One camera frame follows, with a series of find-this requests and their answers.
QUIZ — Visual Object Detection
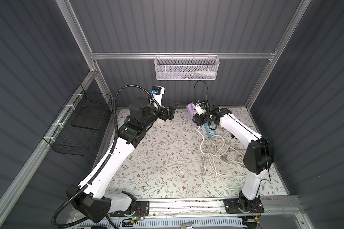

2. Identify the black wire wall basket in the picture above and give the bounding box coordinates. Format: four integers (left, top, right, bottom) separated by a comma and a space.
43, 87, 112, 156

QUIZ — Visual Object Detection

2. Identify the black corrugated cable conduit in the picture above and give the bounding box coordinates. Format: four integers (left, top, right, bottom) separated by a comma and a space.
51, 84, 155, 229

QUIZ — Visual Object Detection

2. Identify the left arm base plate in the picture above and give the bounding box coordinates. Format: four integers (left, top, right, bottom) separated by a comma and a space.
109, 200, 150, 217

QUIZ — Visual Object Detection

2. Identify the white wire wall basket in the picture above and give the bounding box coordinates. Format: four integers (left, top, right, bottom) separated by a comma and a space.
154, 55, 220, 81

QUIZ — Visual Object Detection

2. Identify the white cord of teal strip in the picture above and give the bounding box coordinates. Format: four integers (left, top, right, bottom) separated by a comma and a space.
202, 135, 253, 192

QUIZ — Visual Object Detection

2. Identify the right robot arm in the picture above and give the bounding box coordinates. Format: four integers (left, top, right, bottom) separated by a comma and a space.
193, 105, 274, 213

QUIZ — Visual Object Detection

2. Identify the white cord of purple strip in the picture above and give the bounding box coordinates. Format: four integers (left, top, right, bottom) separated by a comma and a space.
195, 125, 233, 175

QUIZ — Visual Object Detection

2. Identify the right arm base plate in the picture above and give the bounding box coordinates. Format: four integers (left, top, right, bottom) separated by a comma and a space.
223, 198, 265, 215

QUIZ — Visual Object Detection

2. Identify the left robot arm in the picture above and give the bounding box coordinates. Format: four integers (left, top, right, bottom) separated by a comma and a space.
67, 97, 178, 223

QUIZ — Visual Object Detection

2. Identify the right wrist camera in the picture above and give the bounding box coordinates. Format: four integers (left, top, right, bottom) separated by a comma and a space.
194, 100, 205, 115

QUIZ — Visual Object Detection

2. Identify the white cord of black strip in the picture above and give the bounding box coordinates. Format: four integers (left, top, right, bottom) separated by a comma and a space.
206, 134, 247, 172

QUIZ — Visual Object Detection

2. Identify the purple power strip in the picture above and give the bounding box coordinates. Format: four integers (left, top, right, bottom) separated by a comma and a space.
186, 103, 198, 119

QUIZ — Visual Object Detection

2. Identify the teal power strip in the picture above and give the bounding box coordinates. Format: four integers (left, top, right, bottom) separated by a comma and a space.
204, 122, 216, 138

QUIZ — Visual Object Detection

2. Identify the black pad in black basket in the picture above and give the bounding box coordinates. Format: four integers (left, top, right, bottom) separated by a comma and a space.
71, 107, 104, 130

